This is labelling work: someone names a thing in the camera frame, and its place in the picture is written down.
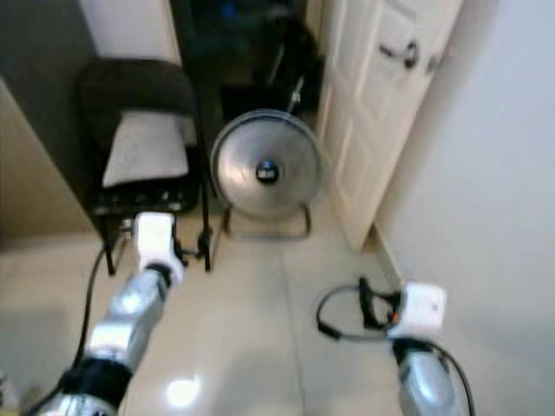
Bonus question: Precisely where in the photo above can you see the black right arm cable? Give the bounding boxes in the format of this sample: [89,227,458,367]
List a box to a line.
[316,283,479,416]

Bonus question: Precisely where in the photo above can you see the round metal floor fan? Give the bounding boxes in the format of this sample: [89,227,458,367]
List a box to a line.
[210,77,325,243]

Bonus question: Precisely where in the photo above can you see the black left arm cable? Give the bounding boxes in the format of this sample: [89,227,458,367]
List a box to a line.
[82,223,140,349]

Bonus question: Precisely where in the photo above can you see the cream panelled door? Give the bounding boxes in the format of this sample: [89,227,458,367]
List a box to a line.
[316,0,466,251]

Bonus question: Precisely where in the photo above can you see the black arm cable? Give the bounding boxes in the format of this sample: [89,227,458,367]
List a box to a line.
[82,223,140,349]
[316,283,479,416]

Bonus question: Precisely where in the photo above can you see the grey wardrobe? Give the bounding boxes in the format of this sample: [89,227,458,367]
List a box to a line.
[0,0,97,240]

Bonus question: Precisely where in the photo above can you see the dark door handle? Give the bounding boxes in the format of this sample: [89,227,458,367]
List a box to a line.
[378,40,422,71]

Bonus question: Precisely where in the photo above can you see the black chair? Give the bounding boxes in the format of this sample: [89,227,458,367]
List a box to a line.
[75,58,214,275]

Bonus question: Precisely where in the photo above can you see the grey seat cushion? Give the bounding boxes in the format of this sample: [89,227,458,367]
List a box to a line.
[101,110,191,188]

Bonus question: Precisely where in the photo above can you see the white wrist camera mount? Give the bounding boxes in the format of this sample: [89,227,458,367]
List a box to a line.
[134,211,184,283]
[387,281,448,340]

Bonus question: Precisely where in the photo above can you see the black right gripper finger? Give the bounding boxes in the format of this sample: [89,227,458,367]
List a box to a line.
[357,275,376,329]

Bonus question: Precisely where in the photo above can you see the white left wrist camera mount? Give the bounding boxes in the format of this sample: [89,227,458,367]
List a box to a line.
[134,211,184,283]

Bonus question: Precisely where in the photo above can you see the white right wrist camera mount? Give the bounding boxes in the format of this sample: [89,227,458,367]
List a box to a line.
[387,281,448,340]

